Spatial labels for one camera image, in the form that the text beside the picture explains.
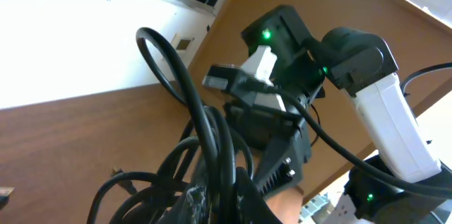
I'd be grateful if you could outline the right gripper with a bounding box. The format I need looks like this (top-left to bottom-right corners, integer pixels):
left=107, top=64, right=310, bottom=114
left=222, top=91, right=311, bottom=196

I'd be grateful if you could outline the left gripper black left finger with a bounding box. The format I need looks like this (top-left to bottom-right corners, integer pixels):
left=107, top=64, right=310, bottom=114
left=165, top=168, right=215, bottom=224

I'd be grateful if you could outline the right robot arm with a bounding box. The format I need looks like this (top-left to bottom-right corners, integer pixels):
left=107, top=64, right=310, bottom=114
left=203, top=5, right=451, bottom=223

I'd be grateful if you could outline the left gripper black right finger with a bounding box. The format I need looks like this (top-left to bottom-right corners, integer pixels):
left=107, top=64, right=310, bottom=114
left=236, top=167, right=282, bottom=224

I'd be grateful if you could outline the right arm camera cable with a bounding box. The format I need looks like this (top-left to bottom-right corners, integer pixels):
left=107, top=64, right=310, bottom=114
left=268, top=61, right=452, bottom=200

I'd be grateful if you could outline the black usb cable bundle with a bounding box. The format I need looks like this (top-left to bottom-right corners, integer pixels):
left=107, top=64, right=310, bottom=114
left=86, top=26, right=255, bottom=224

